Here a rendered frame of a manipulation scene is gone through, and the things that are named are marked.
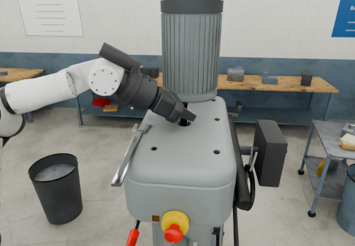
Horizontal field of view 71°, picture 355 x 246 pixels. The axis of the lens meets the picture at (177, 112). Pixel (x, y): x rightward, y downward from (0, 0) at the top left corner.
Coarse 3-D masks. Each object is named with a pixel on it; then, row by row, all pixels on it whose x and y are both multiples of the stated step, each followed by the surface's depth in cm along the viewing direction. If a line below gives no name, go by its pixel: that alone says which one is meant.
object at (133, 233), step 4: (136, 220) 62; (136, 224) 61; (136, 228) 60; (132, 232) 58; (136, 232) 59; (128, 236) 58; (132, 236) 57; (136, 236) 58; (128, 240) 57; (132, 240) 56; (136, 240) 57; (128, 244) 56; (132, 244) 56
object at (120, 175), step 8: (136, 128) 66; (144, 128) 66; (136, 136) 62; (136, 144) 58; (128, 152) 55; (128, 160) 53; (120, 168) 50; (120, 176) 48; (112, 184) 46; (120, 184) 46
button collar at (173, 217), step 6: (168, 216) 53; (174, 216) 53; (180, 216) 53; (186, 216) 54; (162, 222) 54; (168, 222) 53; (174, 222) 53; (180, 222) 53; (186, 222) 53; (162, 228) 54; (180, 228) 54; (186, 228) 53
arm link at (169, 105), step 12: (144, 84) 59; (156, 84) 61; (144, 96) 59; (156, 96) 62; (168, 96) 63; (132, 108) 64; (144, 108) 61; (156, 108) 61; (168, 108) 62; (180, 108) 62; (168, 120) 63
